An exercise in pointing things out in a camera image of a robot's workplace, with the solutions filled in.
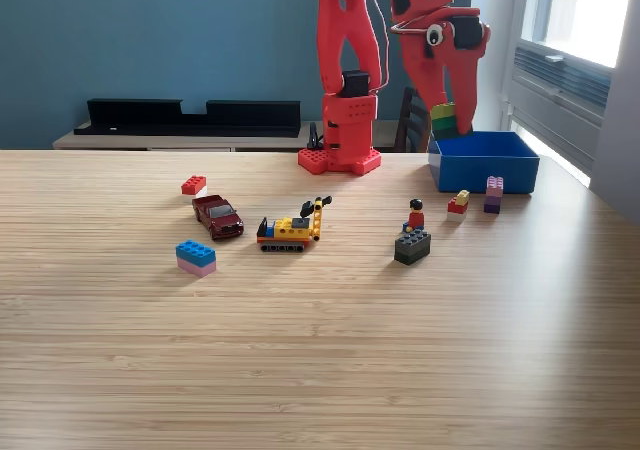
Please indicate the green brick stack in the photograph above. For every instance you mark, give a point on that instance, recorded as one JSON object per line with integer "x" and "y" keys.
{"x": 444, "y": 122}

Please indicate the purple and pink brick stack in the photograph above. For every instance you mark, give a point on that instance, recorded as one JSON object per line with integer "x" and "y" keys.
{"x": 493, "y": 195}

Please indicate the red yellow white brick stack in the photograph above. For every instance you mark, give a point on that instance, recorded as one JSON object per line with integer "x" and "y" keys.
{"x": 457, "y": 207}

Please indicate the dark grey brick stack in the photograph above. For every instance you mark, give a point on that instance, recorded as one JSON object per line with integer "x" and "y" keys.
{"x": 412, "y": 250}

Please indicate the red and white brick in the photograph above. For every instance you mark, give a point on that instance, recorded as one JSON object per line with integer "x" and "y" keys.
{"x": 193, "y": 185}

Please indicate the blue plastic bin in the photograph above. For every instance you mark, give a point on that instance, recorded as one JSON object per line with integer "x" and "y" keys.
{"x": 480, "y": 175}

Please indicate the dark wooden chair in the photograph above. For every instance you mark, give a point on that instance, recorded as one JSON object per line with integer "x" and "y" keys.
{"x": 403, "y": 135}

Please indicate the grey window vent unit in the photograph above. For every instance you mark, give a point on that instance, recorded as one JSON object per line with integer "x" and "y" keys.
{"x": 560, "y": 100}

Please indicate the toy figure red shirt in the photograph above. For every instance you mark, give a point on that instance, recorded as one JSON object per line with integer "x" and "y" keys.
{"x": 416, "y": 218}

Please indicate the yellow toy digger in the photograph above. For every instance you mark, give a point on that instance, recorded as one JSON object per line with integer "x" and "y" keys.
{"x": 285, "y": 230}

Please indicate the dark red toy car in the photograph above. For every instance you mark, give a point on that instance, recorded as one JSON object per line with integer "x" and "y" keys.
{"x": 220, "y": 220}

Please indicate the pale wooden sideboard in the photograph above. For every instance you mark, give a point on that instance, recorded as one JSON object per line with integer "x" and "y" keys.
{"x": 150, "y": 142}

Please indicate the blue and pink brick stack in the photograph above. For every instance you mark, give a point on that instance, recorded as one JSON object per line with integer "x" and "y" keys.
{"x": 197, "y": 260}

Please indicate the bright window with frame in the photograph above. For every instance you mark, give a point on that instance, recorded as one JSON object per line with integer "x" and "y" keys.
{"x": 590, "y": 10}

